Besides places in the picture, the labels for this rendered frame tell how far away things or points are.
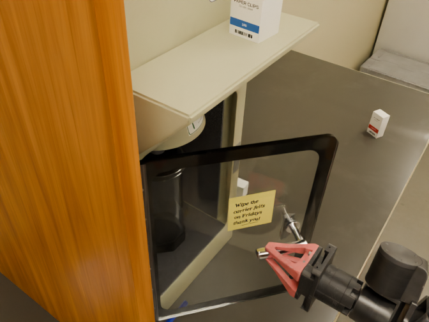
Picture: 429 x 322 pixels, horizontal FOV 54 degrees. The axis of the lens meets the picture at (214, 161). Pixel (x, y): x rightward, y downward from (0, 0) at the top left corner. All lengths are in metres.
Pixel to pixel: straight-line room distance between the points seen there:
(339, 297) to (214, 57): 0.38
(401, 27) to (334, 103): 2.10
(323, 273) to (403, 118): 1.04
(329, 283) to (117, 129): 0.41
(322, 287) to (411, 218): 2.03
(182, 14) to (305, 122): 0.97
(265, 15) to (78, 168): 0.31
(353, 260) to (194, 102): 0.72
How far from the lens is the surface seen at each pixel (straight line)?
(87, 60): 0.37
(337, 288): 0.66
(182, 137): 0.70
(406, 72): 3.43
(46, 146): 0.51
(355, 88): 1.74
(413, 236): 2.58
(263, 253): 0.70
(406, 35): 3.67
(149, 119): 0.48
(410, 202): 2.77
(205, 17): 0.61
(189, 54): 0.55
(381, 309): 0.66
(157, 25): 0.54
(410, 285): 0.65
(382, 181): 1.31
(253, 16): 0.58
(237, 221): 0.69
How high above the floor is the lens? 1.75
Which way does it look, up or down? 40 degrees down
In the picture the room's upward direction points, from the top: 3 degrees clockwise
